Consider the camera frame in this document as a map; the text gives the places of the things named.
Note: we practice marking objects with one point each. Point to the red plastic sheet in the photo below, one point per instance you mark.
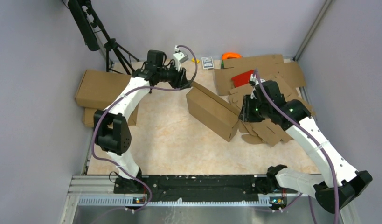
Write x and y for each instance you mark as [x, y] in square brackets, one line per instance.
[242, 79]

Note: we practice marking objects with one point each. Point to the orange plastic ring toy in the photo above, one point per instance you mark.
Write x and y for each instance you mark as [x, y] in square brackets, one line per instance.
[230, 55]

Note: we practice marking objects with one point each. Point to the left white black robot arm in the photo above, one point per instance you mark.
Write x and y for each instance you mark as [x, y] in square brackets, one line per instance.
[111, 129]

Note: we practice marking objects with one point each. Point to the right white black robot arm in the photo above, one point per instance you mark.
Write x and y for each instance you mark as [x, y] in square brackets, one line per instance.
[339, 182]

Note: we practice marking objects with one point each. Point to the folded brown cardboard box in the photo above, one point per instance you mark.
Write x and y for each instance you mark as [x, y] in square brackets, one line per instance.
[98, 89]

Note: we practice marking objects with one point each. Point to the blue playing card deck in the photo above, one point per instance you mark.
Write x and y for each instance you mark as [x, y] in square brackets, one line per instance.
[207, 63]

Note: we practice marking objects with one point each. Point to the brown cardboard box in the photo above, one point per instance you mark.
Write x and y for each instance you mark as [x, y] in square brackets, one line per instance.
[98, 89]
[212, 111]

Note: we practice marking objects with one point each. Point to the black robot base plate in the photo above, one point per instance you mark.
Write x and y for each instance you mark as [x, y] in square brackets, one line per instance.
[199, 188]

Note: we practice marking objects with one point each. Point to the lower folded cardboard box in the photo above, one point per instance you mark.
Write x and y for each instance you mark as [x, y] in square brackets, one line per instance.
[88, 119]

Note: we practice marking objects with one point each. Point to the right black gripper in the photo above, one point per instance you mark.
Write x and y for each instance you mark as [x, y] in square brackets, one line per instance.
[246, 114]

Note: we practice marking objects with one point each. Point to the black camera tripod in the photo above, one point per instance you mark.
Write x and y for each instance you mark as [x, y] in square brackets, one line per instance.
[96, 37]

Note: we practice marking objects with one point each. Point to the small yellow block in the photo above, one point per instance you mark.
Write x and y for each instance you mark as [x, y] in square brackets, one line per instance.
[195, 60]

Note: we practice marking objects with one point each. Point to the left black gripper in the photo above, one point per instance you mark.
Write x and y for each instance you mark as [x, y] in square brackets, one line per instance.
[180, 81]

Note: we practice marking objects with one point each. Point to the stack of flat cardboard sheets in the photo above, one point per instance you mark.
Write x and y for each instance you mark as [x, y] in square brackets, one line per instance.
[280, 81]

